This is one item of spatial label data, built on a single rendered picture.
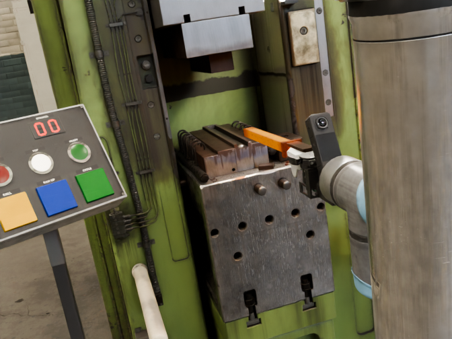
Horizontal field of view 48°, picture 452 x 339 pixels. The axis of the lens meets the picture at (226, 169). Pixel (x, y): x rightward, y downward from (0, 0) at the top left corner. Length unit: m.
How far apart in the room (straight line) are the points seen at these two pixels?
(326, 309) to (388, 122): 1.31
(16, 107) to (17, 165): 6.46
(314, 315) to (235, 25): 0.94
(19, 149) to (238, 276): 0.73
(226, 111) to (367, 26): 1.55
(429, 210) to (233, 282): 1.13
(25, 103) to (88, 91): 6.15
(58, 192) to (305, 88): 0.88
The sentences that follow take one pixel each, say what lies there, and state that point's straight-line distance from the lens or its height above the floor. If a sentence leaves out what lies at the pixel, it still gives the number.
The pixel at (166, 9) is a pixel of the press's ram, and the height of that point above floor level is 1.41.
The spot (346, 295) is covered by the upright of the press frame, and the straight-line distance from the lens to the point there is 2.02.
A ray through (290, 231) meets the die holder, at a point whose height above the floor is 0.71.
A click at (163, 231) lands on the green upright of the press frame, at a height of 0.73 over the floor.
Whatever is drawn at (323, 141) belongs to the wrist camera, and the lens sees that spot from 0.98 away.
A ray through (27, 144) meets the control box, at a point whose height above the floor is 1.14.
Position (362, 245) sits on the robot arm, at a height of 0.96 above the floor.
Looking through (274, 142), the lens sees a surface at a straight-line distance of 1.20.
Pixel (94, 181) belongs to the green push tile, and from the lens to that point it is 1.31.
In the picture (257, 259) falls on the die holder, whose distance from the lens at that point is 1.58.
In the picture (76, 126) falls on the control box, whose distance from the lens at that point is 1.37.
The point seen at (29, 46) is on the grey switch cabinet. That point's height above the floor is 1.54.
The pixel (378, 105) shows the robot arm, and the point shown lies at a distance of 0.49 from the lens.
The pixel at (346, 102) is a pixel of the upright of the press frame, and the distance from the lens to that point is 1.81.
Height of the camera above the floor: 1.32
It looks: 15 degrees down
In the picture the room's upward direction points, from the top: 9 degrees counter-clockwise
